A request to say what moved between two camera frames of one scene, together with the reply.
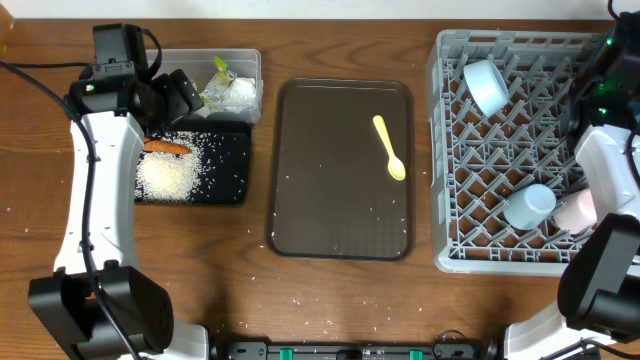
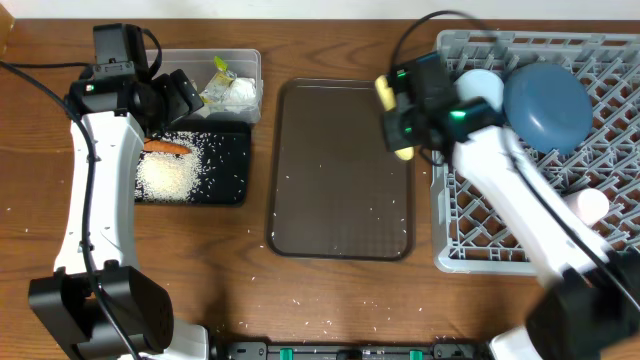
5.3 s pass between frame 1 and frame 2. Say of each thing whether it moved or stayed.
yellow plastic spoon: moved
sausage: stayed
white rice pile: stayed
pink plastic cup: stayed
